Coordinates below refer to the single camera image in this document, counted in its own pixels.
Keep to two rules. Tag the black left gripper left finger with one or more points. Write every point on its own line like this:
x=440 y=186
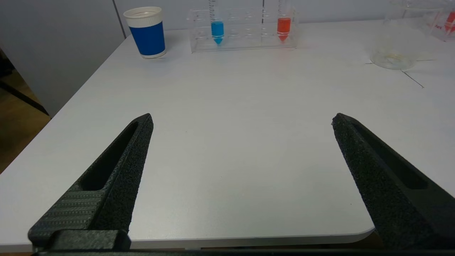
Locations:
x=117 y=185

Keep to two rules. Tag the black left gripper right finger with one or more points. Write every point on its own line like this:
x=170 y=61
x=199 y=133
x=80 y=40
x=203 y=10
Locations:
x=387 y=192

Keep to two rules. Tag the clear glass beaker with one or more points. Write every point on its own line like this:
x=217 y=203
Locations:
x=394 y=53

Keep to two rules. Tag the clear acrylic test tube rack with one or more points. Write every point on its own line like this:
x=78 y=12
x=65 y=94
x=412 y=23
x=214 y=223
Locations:
x=245 y=39
x=439 y=25

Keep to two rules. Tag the test tube with blue pigment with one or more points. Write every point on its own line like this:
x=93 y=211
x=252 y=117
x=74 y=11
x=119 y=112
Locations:
x=217 y=30

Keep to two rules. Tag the blue white paper cup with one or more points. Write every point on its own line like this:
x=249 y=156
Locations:
x=147 y=37

